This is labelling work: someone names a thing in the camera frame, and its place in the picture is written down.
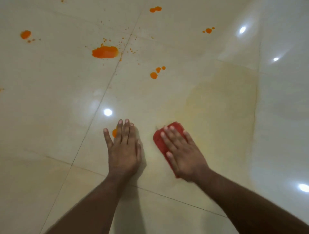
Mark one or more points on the person's left forearm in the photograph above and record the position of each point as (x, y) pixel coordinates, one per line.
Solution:
(91, 209)

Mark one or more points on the red cloth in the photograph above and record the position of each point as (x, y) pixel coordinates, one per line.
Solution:
(159, 142)

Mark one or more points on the orange liquid spill drops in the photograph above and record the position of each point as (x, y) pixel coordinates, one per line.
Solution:
(105, 52)

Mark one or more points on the person's right hand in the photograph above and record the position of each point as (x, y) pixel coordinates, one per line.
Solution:
(186, 159)

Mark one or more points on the person's left hand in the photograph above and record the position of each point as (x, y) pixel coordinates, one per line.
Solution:
(124, 154)

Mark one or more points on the cream tiled floor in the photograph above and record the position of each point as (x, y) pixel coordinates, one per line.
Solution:
(217, 108)

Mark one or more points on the person's right forearm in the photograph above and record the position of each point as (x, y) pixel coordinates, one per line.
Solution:
(253, 207)

